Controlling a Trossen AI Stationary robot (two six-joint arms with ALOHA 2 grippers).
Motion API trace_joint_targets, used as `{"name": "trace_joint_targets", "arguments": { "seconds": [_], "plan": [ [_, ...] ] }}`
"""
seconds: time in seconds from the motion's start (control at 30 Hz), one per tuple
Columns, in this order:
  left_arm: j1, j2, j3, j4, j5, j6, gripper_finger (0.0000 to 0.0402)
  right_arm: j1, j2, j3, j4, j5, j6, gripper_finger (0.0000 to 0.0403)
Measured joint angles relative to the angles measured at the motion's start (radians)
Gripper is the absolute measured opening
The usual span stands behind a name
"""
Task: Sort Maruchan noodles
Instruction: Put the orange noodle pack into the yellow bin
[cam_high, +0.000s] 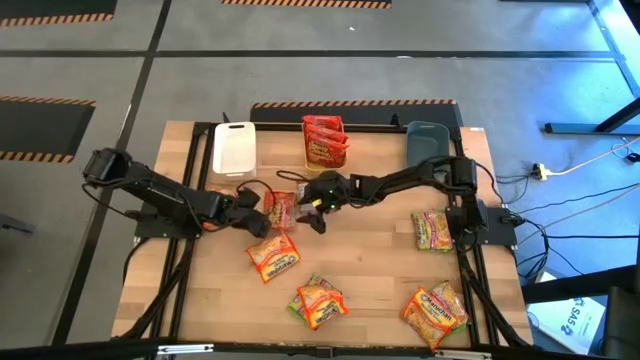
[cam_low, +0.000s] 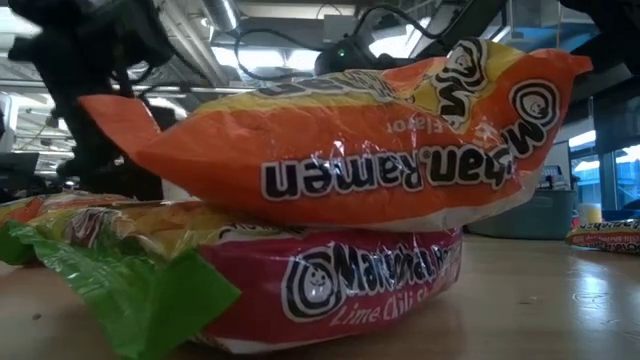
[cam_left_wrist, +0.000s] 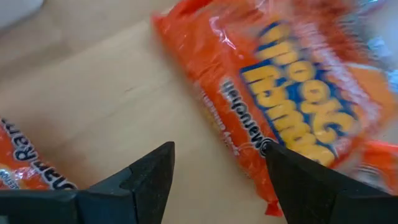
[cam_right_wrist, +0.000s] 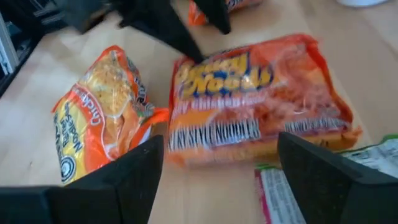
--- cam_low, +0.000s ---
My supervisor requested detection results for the white board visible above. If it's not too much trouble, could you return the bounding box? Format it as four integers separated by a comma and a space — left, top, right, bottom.
542, 141, 571, 191

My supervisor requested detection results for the blue bin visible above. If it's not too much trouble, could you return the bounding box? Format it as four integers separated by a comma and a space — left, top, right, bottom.
602, 208, 640, 224

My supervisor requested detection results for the teal plastic bin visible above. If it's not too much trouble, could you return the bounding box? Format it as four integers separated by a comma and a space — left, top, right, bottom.
465, 188, 580, 241

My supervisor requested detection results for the round silver ventilation duct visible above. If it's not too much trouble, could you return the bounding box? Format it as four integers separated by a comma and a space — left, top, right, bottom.
201, 0, 241, 32

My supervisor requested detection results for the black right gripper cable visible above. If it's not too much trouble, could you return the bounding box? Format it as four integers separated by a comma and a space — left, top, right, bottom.
233, 3, 451, 82

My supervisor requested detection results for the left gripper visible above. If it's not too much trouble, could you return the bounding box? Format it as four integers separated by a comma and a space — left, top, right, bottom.
47, 67, 164, 201

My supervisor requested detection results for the orange Maruchan ramen pack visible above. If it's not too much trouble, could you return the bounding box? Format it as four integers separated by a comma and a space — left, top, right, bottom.
0, 192, 132, 225
78, 38, 594, 234

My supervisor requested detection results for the grey device on stand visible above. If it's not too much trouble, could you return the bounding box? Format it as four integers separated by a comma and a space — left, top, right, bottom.
542, 164, 565, 190

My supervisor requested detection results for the green lime chili ramen pack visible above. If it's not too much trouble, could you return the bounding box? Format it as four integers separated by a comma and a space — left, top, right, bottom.
564, 218, 640, 255
0, 199, 464, 360

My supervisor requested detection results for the yellow container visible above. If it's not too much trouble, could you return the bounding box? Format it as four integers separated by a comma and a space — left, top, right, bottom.
578, 203, 604, 226

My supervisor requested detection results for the grey ceiling unit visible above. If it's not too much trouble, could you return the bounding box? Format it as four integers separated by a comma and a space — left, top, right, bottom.
322, 13, 362, 45

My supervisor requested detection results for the black computer monitor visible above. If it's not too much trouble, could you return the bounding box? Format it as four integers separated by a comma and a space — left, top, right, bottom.
0, 152, 40, 192

